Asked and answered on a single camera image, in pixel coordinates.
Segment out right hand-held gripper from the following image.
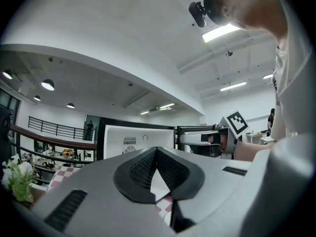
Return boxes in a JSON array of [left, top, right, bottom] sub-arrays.
[[179, 109, 250, 160]]

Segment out brown paper vase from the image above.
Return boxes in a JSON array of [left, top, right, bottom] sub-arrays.
[[29, 185, 47, 203]]

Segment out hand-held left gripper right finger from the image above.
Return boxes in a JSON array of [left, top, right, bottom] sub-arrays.
[[157, 146, 252, 234]]

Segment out black head-worn camera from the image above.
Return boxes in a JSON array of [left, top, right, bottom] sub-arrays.
[[188, 0, 224, 29]]

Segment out person's white shirt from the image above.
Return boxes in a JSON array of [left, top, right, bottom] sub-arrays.
[[270, 0, 316, 162]]

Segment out black metal railing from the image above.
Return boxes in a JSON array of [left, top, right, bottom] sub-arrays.
[[28, 116, 96, 141]]

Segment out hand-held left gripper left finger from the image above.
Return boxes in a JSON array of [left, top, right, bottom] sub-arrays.
[[31, 146, 171, 237]]

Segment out pink white checked tablecloth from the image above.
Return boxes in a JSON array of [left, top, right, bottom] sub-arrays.
[[45, 166, 173, 223]]

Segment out black mini fridge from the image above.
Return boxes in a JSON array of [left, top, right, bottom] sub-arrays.
[[97, 117, 218, 160]]

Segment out person's head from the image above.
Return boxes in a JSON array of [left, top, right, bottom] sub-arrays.
[[203, 0, 288, 43]]

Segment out person's right hand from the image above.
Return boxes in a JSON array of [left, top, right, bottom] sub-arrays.
[[208, 133, 229, 157]]

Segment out person's right forearm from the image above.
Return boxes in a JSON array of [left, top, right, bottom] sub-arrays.
[[233, 139, 272, 162]]

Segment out wood-topped black railing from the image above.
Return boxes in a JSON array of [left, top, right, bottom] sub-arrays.
[[9, 123, 97, 182]]

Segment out white flower bouquet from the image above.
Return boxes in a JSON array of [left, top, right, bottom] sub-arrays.
[[0, 154, 36, 203]]

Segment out light wooden table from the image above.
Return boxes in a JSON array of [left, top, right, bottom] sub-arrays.
[[246, 131, 275, 145]]

